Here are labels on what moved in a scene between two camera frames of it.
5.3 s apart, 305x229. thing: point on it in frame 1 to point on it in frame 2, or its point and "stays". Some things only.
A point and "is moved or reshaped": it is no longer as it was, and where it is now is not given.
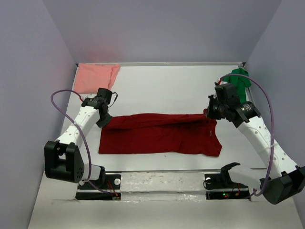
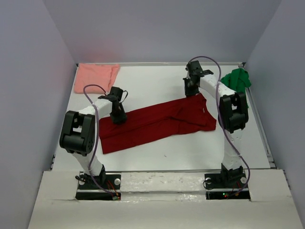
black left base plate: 107,188 stays
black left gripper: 103,123 to 122,117
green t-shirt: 241,82 stays
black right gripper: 210,114 to 188,92
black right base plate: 219,186 stays
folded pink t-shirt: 90,77 stays
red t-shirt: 165,133 is moved or reshaped
